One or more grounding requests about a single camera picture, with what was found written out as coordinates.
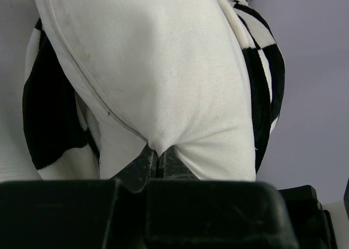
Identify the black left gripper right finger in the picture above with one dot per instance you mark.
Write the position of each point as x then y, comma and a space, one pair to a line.
172, 168

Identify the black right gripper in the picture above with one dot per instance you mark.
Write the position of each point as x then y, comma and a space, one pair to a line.
316, 224

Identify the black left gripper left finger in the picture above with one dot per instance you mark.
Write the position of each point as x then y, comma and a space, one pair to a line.
135, 175

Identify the black white checkered pillowcase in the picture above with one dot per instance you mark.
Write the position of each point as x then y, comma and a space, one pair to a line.
62, 135

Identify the white pillow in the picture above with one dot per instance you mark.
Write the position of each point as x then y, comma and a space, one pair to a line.
159, 73

